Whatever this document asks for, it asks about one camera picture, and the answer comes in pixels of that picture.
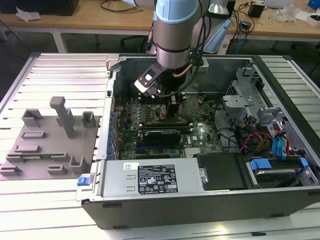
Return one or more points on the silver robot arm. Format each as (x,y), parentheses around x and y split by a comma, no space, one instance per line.
(172,37)

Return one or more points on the CPU socket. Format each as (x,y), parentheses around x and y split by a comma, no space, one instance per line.
(158,117)

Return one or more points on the black RAM slot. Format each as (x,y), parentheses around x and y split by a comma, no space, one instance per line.
(155,100)
(165,127)
(165,122)

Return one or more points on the round coin battery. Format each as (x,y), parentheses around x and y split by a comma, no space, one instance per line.
(200,99)

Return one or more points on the black graphics card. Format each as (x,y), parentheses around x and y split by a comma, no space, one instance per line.
(162,136)

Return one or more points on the grey metal drive cage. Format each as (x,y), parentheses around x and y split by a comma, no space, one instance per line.
(237,101)

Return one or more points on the silver chipset heatsink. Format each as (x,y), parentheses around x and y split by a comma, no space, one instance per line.
(192,152)

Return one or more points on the green motherboard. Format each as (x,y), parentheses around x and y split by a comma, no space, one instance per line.
(212,147)

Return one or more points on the white barcode sticker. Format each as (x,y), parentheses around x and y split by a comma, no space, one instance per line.
(130,166)

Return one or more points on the black printed label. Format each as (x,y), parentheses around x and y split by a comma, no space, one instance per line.
(157,178)

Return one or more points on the black computer tower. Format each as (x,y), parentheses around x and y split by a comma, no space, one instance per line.
(232,7)

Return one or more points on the black plastic cover panel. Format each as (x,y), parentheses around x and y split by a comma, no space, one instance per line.
(220,172)

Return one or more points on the wooden desk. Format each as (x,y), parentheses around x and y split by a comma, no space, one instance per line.
(87,20)
(280,27)

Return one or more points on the grey power supply unit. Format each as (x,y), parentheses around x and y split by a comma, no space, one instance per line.
(117,180)

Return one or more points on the small black box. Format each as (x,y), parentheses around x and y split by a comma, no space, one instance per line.
(256,10)

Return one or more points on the hard disk in blue carrier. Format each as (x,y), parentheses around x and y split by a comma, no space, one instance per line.
(260,163)

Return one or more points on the black PC case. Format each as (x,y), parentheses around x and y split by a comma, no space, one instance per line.
(175,212)

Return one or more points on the blue case latch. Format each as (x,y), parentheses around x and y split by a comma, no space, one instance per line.
(83,180)

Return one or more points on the grey parts rack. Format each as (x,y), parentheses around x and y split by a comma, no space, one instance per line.
(50,150)

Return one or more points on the white cardboard box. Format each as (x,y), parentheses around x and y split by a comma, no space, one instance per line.
(310,18)

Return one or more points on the large black monitor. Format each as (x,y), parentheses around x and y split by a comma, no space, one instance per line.
(37,6)

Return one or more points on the crumpled white paper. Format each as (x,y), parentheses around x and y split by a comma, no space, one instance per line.
(27,14)

